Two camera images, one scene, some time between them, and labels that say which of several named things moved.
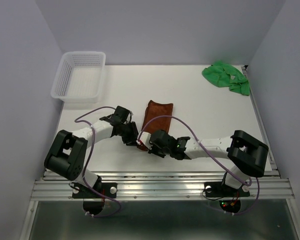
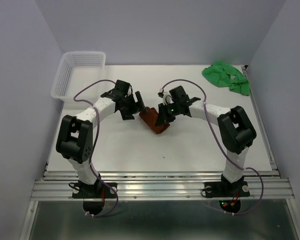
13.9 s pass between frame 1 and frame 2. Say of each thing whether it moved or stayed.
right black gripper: moved
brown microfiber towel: moved
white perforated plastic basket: stayed
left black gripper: moved
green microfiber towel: stayed
